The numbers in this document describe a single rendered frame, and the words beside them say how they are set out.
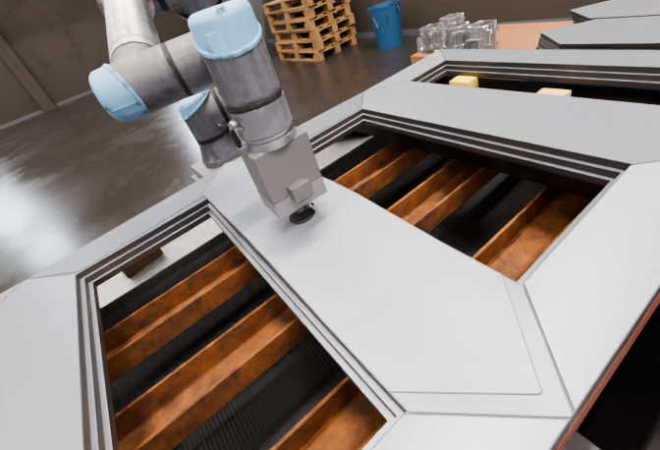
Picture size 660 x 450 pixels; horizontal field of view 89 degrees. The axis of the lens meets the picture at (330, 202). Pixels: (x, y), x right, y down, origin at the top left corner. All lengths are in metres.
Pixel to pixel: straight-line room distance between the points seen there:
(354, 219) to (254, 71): 0.25
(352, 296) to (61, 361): 0.40
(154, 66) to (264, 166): 0.19
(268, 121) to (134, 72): 0.19
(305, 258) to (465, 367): 0.23
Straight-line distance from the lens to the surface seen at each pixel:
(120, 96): 0.53
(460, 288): 0.41
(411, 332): 0.38
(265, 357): 0.61
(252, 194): 0.68
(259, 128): 0.44
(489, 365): 0.37
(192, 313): 0.76
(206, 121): 1.15
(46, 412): 0.57
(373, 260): 0.45
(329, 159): 1.07
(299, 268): 0.47
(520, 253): 0.69
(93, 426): 0.52
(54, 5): 11.88
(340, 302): 0.42
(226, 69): 0.42
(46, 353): 0.65
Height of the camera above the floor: 1.18
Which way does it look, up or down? 35 degrees down
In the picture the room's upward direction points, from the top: 19 degrees counter-clockwise
